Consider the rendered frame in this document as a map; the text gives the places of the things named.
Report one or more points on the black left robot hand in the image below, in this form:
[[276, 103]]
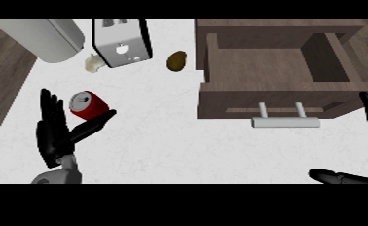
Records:
[[54, 132]]

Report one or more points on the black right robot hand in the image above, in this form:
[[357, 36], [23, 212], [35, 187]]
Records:
[[342, 178]]

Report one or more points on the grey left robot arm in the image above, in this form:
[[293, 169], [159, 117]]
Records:
[[64, 175]]

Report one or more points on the red can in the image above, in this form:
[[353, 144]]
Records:
[[91, 105]]

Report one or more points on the brown wooden drawer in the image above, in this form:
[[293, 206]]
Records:
[[259, 70]]

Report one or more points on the pale garlic bulb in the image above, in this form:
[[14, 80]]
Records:
[[94, 63]]

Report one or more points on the grey cylindrical appliance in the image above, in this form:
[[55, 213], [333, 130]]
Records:
[[41, 39]]

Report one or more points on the silver and black toaster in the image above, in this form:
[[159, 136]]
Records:
[[120, 43]]

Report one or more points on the brown potato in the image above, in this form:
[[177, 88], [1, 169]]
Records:
[[177, 61]]

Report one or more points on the brown wooden cabinet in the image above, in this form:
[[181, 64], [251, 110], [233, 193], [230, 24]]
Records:
[[268, 27]]

